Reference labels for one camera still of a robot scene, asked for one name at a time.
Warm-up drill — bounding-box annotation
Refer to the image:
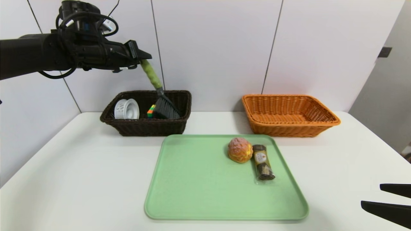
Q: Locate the dark brown wicker basket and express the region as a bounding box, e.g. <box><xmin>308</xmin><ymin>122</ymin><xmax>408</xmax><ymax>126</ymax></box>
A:
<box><xmin>100</xmin><ymin>90</ymin><xmax>192</xmax><ymax>137</ymax></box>

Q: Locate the black brush with green handle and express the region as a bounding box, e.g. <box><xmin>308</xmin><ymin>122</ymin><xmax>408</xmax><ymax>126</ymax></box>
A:
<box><xmin>140</xmin><ymin>59</ymin><xmax>181</xmax><ymax>120</ymax></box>

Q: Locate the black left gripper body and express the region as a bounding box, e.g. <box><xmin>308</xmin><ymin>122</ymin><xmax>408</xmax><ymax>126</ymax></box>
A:
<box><xmin>105</xmin><ymin>40</ymin><xmax>140</xmax><ymax>68</ymax></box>

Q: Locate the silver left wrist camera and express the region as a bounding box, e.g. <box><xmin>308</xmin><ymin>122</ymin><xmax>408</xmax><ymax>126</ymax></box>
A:
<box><xmin>100</xmin><ymin>14</ymin><xmax>114</xmax><ymax>32</ymax></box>

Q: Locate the wrapped chocolate roll snack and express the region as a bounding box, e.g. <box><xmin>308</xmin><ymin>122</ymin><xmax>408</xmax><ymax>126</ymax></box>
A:
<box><xmin>252</xmin><ymin>144</ymin><xmax>276</xmax><ymax>185</ymax></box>

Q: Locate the orange wicker basket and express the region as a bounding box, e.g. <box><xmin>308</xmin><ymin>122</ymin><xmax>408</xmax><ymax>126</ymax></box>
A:
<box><xmin>241</xmin><ymin>94</ymin><xmax>341</xmax><ymax>138</ymax></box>

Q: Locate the round golden bread bun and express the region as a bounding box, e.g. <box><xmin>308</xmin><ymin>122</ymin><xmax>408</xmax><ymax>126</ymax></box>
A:
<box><xmin>228</xmin><ymin>137</ymin><xmax>253</xmax><ymax>164</ymax></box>

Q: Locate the thin black cable tie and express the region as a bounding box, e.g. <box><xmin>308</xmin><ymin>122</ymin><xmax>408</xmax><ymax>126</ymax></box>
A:
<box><xmin>108</xmin><ymin>0</ymin><xmax>120</xmax><ymax>16</ymax></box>

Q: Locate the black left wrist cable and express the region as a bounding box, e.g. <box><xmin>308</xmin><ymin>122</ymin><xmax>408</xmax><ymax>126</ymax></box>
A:
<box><xmin>39</xmin><ymin>11</ymin><xmax>118</xmax><ymax>79</ymax></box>

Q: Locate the light green plastic tray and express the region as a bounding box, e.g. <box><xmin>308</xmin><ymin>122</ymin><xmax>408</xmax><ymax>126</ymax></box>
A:
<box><xmin>144</xmin><ymin>134</ymin><xmax>309</xmax><ymax>221</ymax></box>

